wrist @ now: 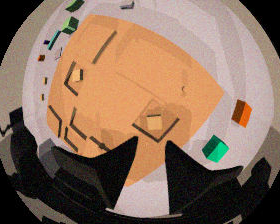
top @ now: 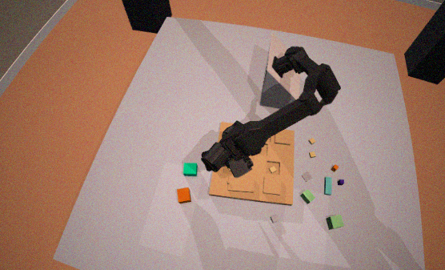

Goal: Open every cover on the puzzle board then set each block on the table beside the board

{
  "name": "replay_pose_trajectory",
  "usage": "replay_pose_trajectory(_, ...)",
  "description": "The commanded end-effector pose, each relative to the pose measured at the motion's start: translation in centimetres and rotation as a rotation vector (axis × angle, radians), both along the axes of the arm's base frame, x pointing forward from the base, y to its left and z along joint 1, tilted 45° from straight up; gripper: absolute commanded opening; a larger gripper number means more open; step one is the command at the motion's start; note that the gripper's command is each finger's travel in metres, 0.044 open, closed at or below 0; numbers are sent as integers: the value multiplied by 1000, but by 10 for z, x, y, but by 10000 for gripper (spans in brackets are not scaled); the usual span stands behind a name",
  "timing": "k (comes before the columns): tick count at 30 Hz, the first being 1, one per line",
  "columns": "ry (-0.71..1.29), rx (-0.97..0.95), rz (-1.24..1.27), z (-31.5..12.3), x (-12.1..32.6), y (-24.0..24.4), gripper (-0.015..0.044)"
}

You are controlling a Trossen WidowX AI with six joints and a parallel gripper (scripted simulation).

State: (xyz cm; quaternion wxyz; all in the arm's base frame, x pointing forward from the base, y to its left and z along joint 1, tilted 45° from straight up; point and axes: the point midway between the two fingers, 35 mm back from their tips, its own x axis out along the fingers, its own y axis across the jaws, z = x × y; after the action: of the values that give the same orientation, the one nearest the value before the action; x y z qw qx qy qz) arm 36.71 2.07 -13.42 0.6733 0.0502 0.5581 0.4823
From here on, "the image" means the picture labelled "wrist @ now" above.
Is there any turquoise flat block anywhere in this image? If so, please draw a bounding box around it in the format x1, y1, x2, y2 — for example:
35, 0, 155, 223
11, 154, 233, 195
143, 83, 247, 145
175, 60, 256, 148
47, 30, 62, 49

